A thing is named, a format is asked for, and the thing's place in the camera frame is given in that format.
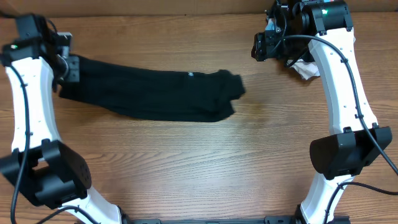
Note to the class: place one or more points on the black t-shirt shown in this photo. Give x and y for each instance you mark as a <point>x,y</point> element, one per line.
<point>156,95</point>

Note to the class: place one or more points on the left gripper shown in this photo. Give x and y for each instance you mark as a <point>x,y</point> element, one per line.
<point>72,69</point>

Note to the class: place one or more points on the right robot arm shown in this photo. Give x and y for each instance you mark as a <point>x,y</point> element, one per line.
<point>321,34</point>

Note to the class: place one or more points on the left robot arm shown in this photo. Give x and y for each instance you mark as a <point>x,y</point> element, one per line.
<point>41,167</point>

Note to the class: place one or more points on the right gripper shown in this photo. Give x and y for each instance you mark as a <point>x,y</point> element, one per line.
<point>267,48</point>

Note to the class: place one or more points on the beige garment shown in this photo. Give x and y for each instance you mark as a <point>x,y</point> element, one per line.
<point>306,70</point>

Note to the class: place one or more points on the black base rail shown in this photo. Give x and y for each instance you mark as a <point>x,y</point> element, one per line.
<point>211,221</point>

